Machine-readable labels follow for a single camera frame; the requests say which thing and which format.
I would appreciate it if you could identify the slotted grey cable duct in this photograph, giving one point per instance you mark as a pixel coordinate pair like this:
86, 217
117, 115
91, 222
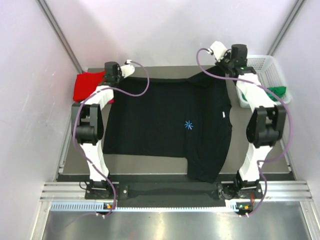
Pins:
104, 207

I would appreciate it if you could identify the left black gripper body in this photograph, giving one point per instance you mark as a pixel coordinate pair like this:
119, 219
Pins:
119, 77

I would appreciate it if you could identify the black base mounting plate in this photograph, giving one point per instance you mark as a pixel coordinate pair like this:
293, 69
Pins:
227, 191

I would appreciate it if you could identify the left aluminium corner post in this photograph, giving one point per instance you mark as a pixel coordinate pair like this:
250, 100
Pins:
43, 5

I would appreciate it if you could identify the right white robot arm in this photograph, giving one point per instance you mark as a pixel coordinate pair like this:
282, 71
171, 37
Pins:
264, 128

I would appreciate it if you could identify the white plastic basket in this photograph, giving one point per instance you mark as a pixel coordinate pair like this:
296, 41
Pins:
269, 73

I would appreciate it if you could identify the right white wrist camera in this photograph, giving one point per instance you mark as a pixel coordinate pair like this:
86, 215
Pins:
218, 50

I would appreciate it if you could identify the aluminium front rail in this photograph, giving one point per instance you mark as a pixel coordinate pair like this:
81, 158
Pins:
74, 191

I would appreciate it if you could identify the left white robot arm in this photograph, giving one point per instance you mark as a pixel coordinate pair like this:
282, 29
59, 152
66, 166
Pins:
91, 95

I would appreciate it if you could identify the black t shirt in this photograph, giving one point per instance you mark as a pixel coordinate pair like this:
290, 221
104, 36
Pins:
180, 118

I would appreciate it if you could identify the folded red t shirt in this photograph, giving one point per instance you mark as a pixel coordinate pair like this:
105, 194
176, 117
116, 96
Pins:
85, 84

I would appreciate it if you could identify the aluminium corner post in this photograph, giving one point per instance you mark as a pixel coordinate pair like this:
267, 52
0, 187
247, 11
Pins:
43, 5
285, 27

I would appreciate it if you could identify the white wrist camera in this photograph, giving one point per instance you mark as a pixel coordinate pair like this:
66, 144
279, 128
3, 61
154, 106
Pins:
218, 50
127, 69

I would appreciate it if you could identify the right aluminium corner post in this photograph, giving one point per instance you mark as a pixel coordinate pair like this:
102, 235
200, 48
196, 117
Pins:
285, 27

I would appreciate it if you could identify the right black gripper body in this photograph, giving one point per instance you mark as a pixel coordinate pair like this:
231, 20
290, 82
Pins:
225, 64

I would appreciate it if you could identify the folded pink t shirt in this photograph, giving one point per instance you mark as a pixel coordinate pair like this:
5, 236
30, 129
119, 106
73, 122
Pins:
111, 101

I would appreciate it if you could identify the green crumpled t shirt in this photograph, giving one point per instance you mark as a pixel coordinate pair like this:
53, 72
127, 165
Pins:
279, 91

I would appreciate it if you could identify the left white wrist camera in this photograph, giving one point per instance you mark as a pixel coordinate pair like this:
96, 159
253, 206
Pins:
127, 69

